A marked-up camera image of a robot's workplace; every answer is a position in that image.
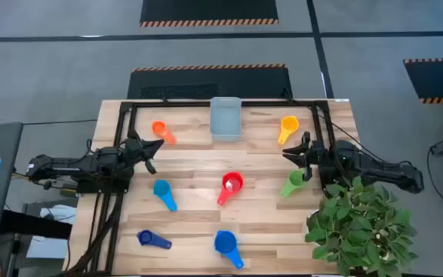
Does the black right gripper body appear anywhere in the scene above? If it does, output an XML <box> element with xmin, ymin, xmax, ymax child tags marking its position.
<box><xmin>301</xmin><ymin>131</ymin><xmax>328</xmax><ymax>182</ymax></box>

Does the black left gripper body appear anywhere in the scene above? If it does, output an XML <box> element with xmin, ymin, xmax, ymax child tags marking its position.
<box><xmin>120</xmin><ymin>129</ymin><xmax>158</xmax><ymax>175</ymax></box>

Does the orange measuring cup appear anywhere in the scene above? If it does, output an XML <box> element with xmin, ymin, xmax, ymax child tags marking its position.
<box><xmin>152</xmin><ymin>120</ymin><xmax>178</xmax><ymax>145</ymax></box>

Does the green measuring cup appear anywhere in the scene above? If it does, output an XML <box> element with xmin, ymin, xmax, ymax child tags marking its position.
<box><xmin>279</xmin><ymin>169</ymin><xmax>308</xmax><ymax>199</ymax></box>

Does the yellow measuring cup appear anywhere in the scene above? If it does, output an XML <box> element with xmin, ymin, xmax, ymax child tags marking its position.
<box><xmin>277</xmin><ymin>115</ymin><xmax>300</xmax><ymax>146</ymax></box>

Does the teal measuring cup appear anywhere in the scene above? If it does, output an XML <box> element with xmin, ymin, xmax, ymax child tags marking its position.
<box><xmin>152</xmin><ymin>179</ymin><xmax>178</xmax><ymax>212</ymax></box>

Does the red measuring cup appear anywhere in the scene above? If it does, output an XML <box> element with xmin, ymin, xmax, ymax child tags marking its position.
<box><xmin>216</xmin><ymin>171</ymin><xmax>245</xmax><ymax>206</ymax></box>

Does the small navy measuring cup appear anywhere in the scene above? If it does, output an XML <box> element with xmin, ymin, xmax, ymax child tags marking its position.
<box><xmin>136</xmin><ymin>229</ymin><xmax>173</xmax><ymax>250</ymax></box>

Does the large blue measuring cup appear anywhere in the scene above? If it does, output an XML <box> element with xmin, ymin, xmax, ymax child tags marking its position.
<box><xmin>214</xmin><ymin>229</ymin><xmax>245</xmax><ymax>271</ymax></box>

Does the translucent grey plastic basket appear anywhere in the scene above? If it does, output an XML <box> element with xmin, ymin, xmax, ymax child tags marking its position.
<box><xmin>209</xmin><ymin>96</ymin><xmax>243</xmax><ymax>142</ymax></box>

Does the white plant pot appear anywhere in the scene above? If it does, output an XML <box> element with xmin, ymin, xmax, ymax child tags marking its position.
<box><xmin>304</xmin><ymin>209</ymin><xmax>322</xmax><ymax>251</ymax></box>

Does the green leafy plant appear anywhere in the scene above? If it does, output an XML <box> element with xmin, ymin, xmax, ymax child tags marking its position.
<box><xmin>305</xmin><ymin>175</ymin><xmax>418</xmax><ymax>277</ymax></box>

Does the black hazard-striped floor mat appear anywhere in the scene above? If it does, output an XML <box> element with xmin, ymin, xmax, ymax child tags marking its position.
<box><xmin>139</xmin><ymin>0</ymin><xmax>280</xmax><ymax>28</ymax></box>
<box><xmin>402</xmin><ymin>57</ymin><xmax>443</xmax><ymax>105</ymax></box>
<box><xmin>127</xmin><ymin>63</ymin><xmax>294</xmax><ymax>100</ymax></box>

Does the white paper sheet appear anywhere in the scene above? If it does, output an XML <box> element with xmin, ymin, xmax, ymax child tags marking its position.
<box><xmin>38</xmin><ymin>204</ymin><xmax>77</xmax><ymax>226</ymax></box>

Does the grey desk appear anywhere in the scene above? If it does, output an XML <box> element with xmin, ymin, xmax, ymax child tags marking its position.
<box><xmin>0</xmin><ymin>122</ymin><xmax>25</xmax><ymax>242</ymax></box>

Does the black padded bar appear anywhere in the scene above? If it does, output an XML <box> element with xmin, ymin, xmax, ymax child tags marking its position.
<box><xmin>0</xmin><ymin>209</ymin><xmax>73</xmax><ymax>240</ymax></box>

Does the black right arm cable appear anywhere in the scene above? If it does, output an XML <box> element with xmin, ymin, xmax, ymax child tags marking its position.
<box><xmin>315</xmin><ymin>109</ymin><xmax>415</xmax><ymax>167</ymax></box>

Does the black cable bundle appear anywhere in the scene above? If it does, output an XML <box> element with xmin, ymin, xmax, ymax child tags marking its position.
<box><xmin>62</xmin><ymin>192</ymin><xmax>125</xmax><ymax>277</ymax></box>

